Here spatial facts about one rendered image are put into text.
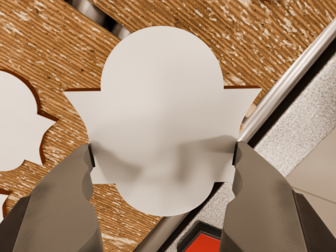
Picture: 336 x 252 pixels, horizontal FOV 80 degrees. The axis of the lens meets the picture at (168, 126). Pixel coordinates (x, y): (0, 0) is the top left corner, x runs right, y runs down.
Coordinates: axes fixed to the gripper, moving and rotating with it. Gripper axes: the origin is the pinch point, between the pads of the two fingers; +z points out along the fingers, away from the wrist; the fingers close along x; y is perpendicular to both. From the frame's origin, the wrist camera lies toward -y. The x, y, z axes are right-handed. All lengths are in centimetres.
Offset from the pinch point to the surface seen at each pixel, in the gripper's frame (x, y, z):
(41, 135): -15.1, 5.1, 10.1
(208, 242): 7.1, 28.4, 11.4
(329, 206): 130, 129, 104
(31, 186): -19.4, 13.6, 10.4
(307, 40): 15.7, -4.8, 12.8
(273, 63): 12.4, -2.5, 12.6
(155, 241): -2.4, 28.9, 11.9
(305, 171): 100, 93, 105
